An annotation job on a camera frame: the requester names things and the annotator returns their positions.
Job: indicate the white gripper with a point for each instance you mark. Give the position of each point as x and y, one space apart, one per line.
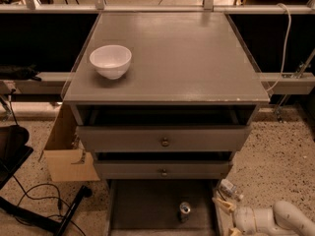
243 218

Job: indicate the redbull can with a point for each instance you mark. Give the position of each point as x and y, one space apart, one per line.
184 211

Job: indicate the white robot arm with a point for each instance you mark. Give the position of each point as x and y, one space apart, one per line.
282 219

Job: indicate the grey bottom drawer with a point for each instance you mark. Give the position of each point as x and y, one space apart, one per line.
151 208

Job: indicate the grey drawer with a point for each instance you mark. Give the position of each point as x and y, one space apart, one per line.
151 208
162 139
208 169

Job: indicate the grey middle drawer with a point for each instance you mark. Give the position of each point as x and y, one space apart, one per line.
208 169

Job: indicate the grey drawer cabinet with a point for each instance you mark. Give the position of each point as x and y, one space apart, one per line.
187 70

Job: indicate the grey top drawer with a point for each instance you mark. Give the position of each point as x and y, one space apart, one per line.
162 139

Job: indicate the cardboard box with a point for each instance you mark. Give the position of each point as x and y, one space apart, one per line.
65 156

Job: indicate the black stand base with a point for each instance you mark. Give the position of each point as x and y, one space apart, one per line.
56 228

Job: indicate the white bowl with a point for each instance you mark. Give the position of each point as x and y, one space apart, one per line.
111 61

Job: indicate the black cloth bag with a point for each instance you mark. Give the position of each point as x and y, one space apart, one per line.
15 72

